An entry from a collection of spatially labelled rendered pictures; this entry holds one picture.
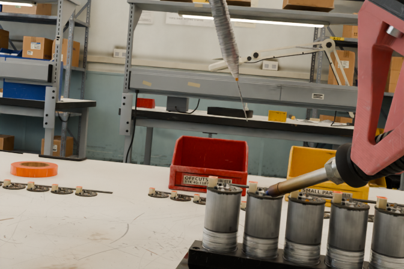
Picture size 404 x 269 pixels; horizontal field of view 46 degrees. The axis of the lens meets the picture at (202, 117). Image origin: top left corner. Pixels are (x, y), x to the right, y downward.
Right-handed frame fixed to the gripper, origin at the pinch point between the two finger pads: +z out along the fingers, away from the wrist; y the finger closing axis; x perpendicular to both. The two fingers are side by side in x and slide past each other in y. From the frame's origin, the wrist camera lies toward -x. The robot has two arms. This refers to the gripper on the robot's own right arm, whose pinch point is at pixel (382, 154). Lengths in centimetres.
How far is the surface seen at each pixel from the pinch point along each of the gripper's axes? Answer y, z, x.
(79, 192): 2.0, 26.6, -26.7
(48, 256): 10.6, 18.2, -11.2
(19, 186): 7.3, 29.2, -31.0
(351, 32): -315, 66, -257
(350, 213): -3.8, 6.0, -1.6
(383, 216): -5.4, 5.4, -0.5
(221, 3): 3.8, -2.1, -12.6
